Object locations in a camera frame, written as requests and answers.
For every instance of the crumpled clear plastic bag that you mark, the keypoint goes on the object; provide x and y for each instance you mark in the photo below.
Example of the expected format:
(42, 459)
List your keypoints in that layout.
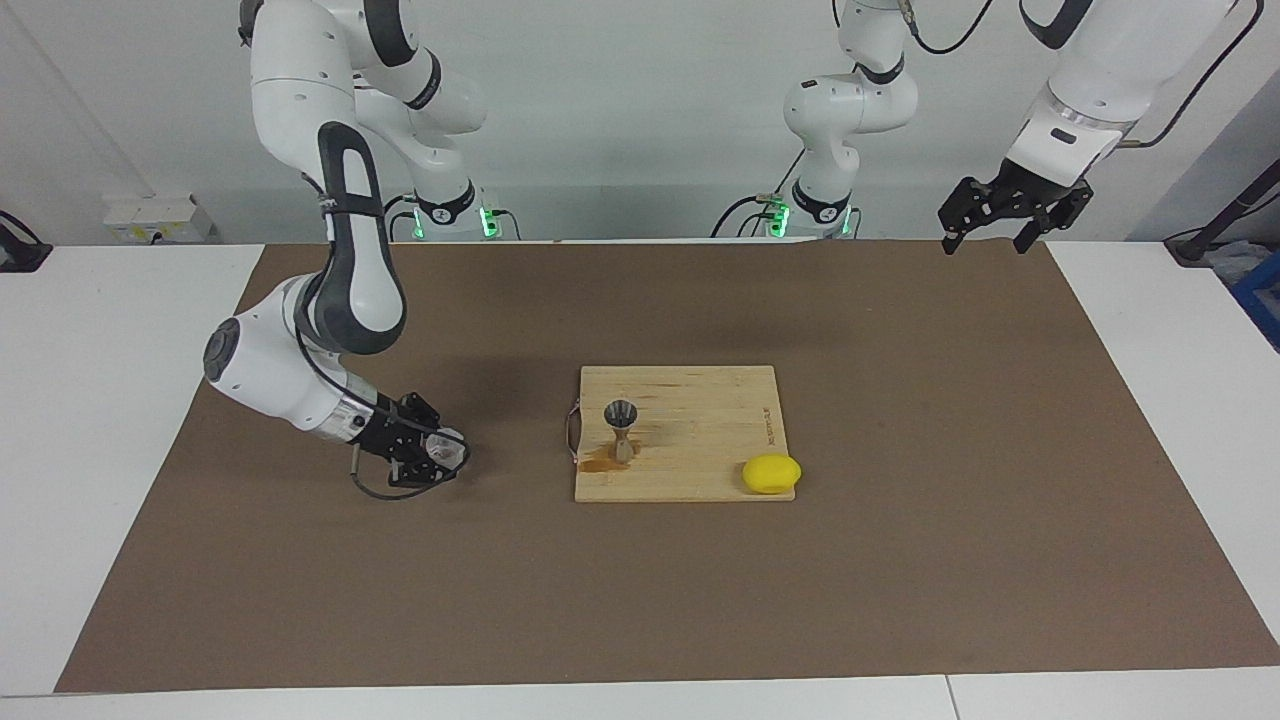
(1240, 262)

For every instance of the black table clamp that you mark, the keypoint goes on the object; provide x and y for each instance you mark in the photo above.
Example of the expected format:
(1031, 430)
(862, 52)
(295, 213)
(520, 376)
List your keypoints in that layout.
(20, 255)

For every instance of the brown table mat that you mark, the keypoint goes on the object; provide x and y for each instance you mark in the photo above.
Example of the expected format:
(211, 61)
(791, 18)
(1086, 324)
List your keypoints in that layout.
(400, 580)

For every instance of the metal double jigger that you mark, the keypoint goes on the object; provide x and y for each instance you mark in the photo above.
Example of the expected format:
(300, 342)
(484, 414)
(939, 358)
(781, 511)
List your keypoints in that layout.
(623, 450)

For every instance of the small clear glass cup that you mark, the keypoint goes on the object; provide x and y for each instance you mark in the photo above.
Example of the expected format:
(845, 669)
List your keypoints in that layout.
(448, 450)

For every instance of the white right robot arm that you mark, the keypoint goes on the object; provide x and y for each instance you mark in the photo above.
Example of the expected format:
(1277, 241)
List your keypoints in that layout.
(270, 370)

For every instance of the black stand leg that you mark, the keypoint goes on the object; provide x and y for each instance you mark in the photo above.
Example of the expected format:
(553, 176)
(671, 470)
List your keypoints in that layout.
(1195, 245)

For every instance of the wooden cutting board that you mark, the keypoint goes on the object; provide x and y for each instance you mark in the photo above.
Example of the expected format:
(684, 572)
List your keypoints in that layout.
(700, 430)

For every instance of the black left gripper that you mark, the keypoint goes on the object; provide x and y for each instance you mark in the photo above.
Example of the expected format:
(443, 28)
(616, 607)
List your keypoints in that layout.
(1028, 192)

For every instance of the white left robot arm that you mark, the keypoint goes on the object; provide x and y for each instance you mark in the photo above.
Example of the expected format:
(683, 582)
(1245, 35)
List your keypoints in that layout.
(850, 105)

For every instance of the blue crate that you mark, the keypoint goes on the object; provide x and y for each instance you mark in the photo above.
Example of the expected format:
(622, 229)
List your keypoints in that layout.
(1262, 295)

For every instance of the white wall power strip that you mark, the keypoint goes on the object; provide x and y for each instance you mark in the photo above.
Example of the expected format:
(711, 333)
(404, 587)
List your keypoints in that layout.
(150, 220)

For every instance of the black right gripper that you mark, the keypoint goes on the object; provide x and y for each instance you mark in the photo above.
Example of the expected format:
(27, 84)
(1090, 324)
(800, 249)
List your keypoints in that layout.
(390, 435)

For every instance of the yellow lemon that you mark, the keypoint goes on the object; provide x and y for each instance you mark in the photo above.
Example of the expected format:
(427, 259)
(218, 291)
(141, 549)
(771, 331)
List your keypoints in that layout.
(771, 474)

